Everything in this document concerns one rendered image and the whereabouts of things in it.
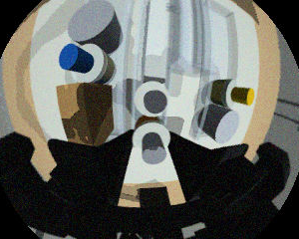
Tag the brown rectangular block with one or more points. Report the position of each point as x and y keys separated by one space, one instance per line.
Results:
x=86 y=112

